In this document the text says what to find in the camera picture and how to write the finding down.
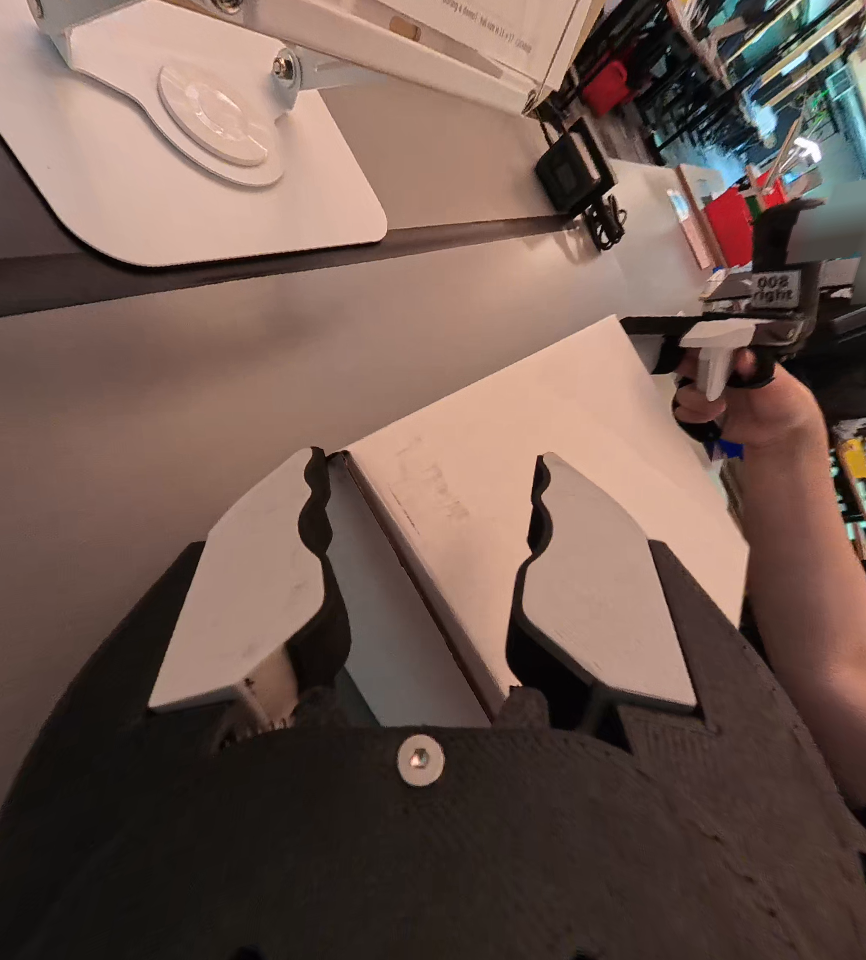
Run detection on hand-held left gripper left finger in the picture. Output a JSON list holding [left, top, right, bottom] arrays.
[[146, 447, 353, 735]]

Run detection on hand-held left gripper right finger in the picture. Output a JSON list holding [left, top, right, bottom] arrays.
[[505, 451, 700, 740]]

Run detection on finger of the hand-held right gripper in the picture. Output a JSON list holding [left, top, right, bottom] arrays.
[[617, 314, 704, 340]]

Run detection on white cardboard mailer box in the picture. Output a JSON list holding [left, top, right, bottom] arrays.
[[324, 315, 750, 725]]

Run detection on person's right forearm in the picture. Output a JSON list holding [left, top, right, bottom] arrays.
[[729, 438, 866, 815]]

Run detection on red box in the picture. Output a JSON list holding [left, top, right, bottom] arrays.
[[703, 187, 788, 267]]

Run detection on person's right hand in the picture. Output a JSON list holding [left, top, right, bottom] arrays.
[[671, 351, 830, 456]]

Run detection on black power adapter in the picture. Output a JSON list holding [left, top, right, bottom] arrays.
[[535, 123, 617, 219]]

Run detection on white document stand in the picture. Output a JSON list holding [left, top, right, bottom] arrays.
[[0, 0, 554, 269]]

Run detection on black adapter cable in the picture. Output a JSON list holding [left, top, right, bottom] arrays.
[[583, 191, 629, 252]]

